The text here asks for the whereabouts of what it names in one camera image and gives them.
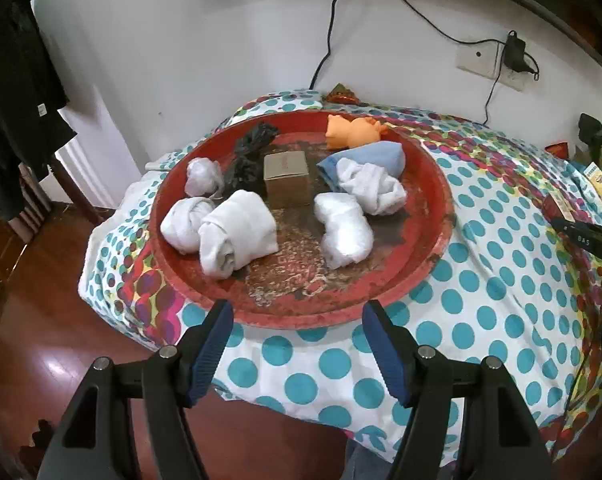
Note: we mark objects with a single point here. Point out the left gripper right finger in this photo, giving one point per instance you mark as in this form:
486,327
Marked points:
499,437

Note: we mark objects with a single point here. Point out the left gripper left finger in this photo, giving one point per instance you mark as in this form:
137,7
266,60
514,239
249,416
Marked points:
95,437

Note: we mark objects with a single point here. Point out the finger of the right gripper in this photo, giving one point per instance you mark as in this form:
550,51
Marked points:
585,235

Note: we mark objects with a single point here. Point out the white sock bundle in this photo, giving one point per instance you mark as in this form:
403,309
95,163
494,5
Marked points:
374,189

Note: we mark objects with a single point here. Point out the light blue sock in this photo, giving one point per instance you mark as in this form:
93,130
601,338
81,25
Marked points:
386,154

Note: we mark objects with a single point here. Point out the white sock small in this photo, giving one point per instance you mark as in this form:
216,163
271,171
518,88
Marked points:
181,223

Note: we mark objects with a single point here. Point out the white sock pair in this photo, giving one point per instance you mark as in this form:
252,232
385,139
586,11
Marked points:
238,231

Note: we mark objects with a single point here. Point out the orange toy animal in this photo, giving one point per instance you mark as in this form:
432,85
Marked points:
344,133

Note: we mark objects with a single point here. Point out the clear plastic bag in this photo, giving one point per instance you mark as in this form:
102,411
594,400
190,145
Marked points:
203,178

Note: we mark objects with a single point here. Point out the small cardboard box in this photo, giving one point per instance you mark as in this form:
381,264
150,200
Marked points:
287,179

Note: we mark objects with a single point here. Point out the black plastic bag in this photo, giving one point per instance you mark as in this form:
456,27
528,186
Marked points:
246,171

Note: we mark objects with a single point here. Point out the black power adapter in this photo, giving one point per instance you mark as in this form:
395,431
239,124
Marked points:
516,58

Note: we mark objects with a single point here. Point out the red snack wrapper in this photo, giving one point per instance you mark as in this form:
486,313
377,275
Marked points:
340,94

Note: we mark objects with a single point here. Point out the round red worn tray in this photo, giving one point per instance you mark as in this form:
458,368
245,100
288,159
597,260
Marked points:
293,288

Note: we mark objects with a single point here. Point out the dark hanging clothes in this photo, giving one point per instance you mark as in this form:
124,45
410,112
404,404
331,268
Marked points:
31,95

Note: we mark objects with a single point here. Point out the white wall socket plate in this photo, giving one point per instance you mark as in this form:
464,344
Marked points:
484,59

